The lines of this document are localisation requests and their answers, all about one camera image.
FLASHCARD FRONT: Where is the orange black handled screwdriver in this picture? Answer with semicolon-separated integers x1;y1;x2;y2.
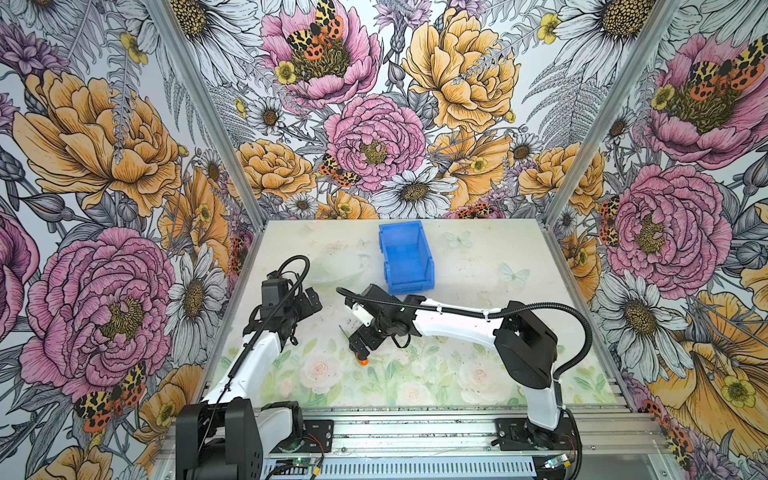
339;326;368;366

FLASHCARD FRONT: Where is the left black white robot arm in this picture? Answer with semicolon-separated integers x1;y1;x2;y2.
175;271;322;479

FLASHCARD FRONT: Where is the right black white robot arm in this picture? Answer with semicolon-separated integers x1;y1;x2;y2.
336;284;562;450

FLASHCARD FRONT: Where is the blue plastic bin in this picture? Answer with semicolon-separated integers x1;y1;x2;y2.
379;221;435;295

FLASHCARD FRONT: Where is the left green circuit board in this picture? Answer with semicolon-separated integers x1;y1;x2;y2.
267;459;324;479

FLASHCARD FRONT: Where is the green circuit board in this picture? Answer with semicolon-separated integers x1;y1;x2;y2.
267;459;324;479
543;454;571;469

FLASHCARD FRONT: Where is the right green circuit board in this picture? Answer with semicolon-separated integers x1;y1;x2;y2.
543;454;571;469

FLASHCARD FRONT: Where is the right black corrugated cable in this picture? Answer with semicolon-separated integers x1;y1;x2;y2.
335;286;594;380

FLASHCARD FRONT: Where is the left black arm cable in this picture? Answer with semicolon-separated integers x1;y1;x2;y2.
197;254;312;445

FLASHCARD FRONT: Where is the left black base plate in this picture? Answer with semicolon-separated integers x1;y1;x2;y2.
273;420;335;454

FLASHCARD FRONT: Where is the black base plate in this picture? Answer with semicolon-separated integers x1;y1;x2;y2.
273;420;335;454
491;417;576;451

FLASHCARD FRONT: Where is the white slotted cable duct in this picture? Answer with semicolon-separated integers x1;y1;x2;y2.
273;456;537;479

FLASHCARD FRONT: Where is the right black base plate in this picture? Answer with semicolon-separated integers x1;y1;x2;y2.
491;417;576;451

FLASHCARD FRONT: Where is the aluminium front rail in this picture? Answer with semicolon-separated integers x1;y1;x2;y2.
155;407;667;463

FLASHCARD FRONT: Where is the left aluminium corner post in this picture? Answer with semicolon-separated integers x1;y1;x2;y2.
147;1;267;233

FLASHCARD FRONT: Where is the aluminium corner post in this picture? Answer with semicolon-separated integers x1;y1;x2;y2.
147;1;267;233
543;1;681;227

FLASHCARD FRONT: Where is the right aluminium corner post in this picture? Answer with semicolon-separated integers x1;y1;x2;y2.
543;1;681;227

